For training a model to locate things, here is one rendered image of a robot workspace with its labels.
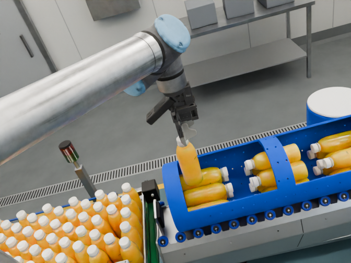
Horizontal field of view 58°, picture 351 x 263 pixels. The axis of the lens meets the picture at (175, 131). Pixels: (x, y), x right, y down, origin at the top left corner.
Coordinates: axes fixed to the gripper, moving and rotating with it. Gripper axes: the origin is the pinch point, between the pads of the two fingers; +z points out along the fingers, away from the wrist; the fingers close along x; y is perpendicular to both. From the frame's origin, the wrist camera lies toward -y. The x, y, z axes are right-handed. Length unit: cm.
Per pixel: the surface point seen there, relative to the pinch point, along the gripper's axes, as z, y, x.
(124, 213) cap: 29.8, -31.5, 2.4
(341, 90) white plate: 36, 87, 56
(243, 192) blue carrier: 44.0, 18.4, 10.1
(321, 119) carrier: 39, 68, 40
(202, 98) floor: 137, 26, 264
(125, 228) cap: 29.9, -30.9, -5.4
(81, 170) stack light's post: 31, -56, 40
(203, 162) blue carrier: 28.6, 5.0, 18.7
